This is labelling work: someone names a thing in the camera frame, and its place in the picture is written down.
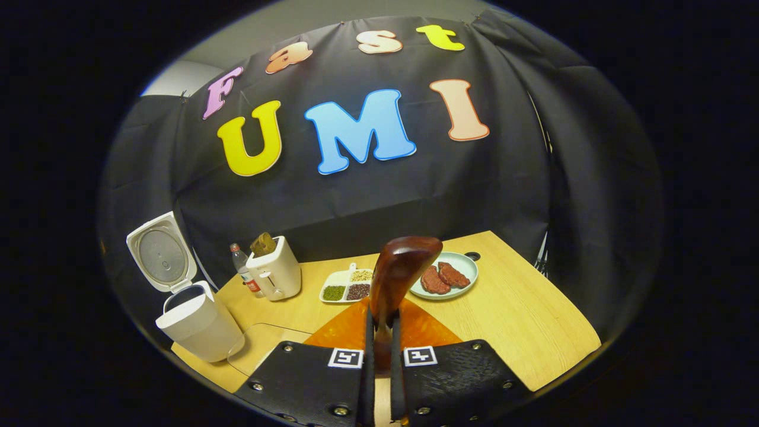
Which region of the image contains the pale green plate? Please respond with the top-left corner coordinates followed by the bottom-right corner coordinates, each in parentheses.
top-left (409, 251), bottom-right (479, 301)

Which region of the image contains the clear plastic water bottle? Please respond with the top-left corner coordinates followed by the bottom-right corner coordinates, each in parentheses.
top-left (230, 243), bottom-right (264, 298)

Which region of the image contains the white divided dish of beans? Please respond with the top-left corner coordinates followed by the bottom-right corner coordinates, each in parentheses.
top-left (320, 263), bottom-right (375, 305)

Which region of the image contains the white rice cooker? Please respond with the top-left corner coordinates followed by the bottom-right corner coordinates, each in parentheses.
top-left (126, 211), bottom-right (245, 363)

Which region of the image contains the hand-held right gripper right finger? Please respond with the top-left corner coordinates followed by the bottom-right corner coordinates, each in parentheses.
top-left (390, 297), bottom-right (531, 427)

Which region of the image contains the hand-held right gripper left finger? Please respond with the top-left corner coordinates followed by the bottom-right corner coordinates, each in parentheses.
top-left (234, 297), bottom-right (376, 427)

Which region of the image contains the brown wooden spoon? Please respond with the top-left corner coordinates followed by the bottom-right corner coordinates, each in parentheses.
top-left (369, 236), bottom-right (444, 374)

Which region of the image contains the brown bread slice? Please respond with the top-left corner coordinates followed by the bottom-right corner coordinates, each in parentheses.
top-left (250, 232), bottom-right (278, 257)

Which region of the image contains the red meat slice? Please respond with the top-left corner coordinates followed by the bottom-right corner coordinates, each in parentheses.
top-left (438, 262), bottom-right (471, 289)
top-left (421, 265), bottom-right (451, 295)

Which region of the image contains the black backdrop cloth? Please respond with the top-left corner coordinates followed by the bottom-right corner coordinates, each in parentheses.
top-left (98, 9), bottom-right (662, 356)

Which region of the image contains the white toaster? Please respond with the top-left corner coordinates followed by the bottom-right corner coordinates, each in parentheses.
top-left (245, 235), bottom-right (302, 302)

